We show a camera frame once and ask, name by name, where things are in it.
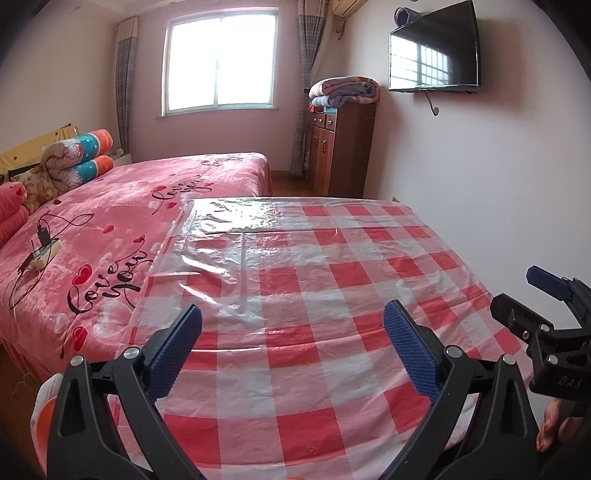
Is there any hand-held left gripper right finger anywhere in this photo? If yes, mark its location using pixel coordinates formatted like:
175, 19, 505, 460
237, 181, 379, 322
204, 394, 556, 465
383, 299, 541, 480

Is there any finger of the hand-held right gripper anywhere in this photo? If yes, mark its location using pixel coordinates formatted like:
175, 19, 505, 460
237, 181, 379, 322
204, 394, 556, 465
526, 265, 573, 301
490, 293, 555, 344

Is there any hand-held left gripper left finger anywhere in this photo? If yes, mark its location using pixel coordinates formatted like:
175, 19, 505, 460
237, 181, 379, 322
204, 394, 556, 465
46, 304, 208, 480

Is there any person's right hand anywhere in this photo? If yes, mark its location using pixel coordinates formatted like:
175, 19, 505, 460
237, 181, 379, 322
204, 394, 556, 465
536, 398, 581, 453

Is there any red white checkered tablecloth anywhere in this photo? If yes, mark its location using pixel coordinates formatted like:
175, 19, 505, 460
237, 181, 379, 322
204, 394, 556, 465
44, 196, 535, 480

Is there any beige power strip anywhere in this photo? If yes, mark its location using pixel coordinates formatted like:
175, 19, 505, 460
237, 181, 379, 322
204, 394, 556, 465
25, 239, 63, 270

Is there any rolled colourful quilt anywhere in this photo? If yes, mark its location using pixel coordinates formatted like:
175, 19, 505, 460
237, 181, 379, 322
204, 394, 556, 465
41, 130, 116, 168
46, 155, 115, 195

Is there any pink pillow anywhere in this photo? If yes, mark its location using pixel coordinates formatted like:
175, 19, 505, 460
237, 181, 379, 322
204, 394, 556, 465
0, 205, 30, 246
0, 181, 27, 221

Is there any brown wooden cabinet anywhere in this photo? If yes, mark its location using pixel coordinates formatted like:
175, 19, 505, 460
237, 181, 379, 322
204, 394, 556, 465
307, 102, 377, 197

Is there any gold floral pillow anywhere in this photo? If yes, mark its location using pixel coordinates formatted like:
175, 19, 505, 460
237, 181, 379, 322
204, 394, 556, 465
10, 164, 59, 214

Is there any yellow headboard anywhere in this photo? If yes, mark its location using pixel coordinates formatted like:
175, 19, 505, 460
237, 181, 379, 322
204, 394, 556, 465
0, 124, 79, 179

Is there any grey checked curtain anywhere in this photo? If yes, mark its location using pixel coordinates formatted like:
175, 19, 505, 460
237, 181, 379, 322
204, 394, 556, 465
115, 16, 140, 161
291, 0, 332, 177

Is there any folded quilt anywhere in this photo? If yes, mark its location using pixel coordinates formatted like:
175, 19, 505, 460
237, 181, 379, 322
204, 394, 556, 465
308, 75, 380, 110

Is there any window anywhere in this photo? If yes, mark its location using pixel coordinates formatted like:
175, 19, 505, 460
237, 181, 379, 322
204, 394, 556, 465
159, 7, 281, 118

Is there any dark blue device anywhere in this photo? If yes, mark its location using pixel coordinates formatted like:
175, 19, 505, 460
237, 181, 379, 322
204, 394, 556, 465
394, 6, 423, 29

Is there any air conditioner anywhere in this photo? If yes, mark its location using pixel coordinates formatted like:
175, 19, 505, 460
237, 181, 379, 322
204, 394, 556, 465
330, 0, 369, 19

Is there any black cable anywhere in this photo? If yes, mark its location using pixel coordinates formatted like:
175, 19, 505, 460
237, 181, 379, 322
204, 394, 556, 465
9, 211, 94, 311

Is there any wall television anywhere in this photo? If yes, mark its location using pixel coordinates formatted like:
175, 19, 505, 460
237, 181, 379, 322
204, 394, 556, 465
388, 0, 482, 93

